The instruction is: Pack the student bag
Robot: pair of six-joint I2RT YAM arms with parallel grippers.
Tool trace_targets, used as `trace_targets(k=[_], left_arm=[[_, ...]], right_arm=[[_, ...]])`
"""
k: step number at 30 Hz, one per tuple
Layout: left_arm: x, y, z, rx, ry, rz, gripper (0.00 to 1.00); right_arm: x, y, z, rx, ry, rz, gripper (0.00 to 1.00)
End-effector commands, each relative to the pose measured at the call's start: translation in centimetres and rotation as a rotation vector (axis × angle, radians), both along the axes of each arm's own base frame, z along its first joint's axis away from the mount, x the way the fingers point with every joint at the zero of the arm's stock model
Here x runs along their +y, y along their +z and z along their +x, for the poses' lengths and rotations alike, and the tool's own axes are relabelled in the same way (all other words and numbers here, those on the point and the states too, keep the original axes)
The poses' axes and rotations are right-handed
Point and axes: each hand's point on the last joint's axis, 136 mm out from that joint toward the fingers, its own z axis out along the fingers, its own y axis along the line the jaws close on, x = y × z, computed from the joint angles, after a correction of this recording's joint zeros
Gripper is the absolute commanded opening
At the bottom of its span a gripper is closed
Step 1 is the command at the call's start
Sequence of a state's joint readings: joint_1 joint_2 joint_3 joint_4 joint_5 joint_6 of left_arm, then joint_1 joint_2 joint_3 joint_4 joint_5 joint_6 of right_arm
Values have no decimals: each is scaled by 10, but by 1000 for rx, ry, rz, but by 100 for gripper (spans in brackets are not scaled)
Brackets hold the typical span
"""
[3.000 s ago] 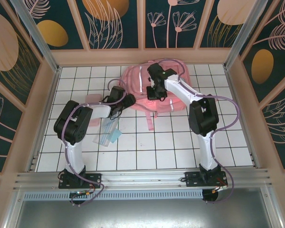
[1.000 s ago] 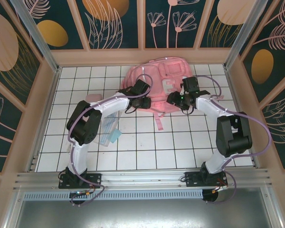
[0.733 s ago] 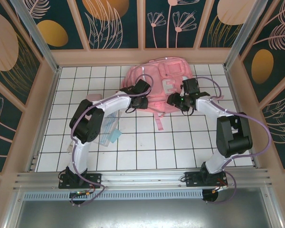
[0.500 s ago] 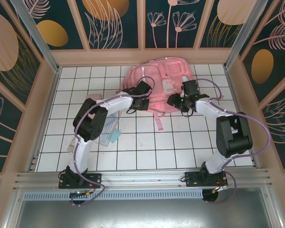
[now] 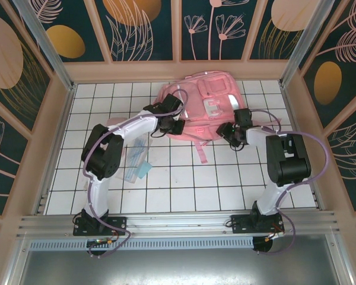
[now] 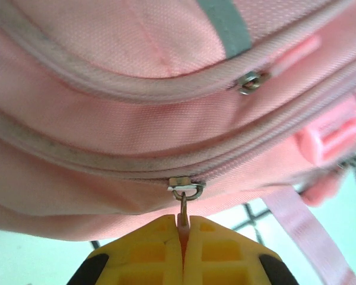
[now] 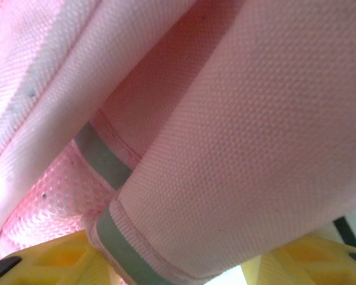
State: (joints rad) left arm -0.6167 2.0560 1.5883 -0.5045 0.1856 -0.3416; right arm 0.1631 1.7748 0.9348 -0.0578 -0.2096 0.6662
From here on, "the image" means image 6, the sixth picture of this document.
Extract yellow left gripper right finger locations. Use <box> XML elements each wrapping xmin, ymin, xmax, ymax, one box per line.
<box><xmin>183</xmin><ymin>216</ymin><xmax>299</xmax><ymax>285</ymax></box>

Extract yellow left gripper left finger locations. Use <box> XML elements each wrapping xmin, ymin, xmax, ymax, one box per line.
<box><xmin>65</xmin><ymin>215</ymin><xmax>185</xmax><ymax>285</ymax></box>

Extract pink student backpack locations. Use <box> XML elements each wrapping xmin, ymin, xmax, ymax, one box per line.
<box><xmin>0</xmin><ymin>0</ymin><xmax>356</xmax><ymax>285</ymax></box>

